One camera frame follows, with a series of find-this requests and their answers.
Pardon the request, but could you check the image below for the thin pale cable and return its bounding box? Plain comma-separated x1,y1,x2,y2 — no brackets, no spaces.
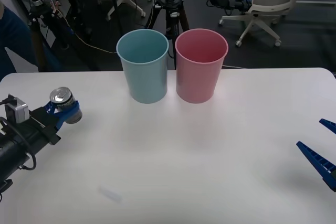
51,0,118,54

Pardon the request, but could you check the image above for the pale blue plastic bin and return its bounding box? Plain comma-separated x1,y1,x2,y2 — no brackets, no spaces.
116,29,169,104

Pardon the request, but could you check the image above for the black tripod with silver collar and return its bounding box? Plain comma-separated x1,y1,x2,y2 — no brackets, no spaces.
145,0,190,70

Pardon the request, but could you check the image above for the black tripod with brown legs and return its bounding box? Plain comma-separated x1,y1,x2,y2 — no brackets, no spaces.
25,0,93,73

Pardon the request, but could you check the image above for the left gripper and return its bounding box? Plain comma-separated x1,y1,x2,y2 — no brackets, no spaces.
19,100,80,154

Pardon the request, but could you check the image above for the pink plastic bin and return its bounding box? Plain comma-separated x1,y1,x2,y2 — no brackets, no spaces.
175,28,229,104

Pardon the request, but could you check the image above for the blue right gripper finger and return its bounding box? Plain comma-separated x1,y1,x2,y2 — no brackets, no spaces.
296,141,336,192
319,118,336,134

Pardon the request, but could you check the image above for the person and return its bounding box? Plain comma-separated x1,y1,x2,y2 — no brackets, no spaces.
0,1,39,81

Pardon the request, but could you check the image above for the silver and black drink can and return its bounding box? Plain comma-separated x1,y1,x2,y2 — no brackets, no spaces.
49,87,83,124

